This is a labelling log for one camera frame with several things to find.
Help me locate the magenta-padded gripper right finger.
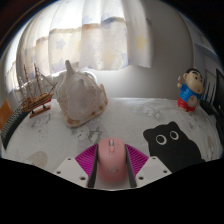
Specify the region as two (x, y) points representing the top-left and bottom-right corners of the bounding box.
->
(124, 143), (173, 189)

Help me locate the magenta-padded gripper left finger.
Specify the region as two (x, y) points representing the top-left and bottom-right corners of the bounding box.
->
(53, 143), (100, 189)

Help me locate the pink computer mouse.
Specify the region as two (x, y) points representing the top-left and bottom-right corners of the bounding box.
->
(96, 137), (128, 184)

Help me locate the black cat-shaped mouse pad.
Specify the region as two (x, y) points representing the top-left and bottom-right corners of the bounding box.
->
(142, 121), (207, 174)

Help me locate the white printed tablecloth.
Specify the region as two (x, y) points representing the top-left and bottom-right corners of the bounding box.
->
(0, 97), (224, 192)

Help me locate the large white conch shell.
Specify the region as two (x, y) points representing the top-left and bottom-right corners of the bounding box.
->
(56, 59), (109, 128)

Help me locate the black keyboard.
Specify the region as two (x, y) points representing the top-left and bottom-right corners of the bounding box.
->
(0, 105), (31, 150)

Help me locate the wooden model sailing ship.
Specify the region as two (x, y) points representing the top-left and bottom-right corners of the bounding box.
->
(17, 63), (58, 119)

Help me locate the black router with antennas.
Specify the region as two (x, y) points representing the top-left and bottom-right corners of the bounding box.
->
(199, 78), (218, 116)

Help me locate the orange wooden chair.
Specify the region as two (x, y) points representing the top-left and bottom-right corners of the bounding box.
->
(0, 99), (14, 131)

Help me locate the cartoon boy figurine clock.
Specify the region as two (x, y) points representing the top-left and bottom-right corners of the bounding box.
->
(176, 67), (205, 113)

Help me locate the white star-print curtain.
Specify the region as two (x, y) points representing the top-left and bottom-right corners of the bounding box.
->
(4, 0), (154, 91)

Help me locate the white wall shelf unit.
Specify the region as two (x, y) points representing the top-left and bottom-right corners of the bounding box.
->
(194, 33), (221, 66)

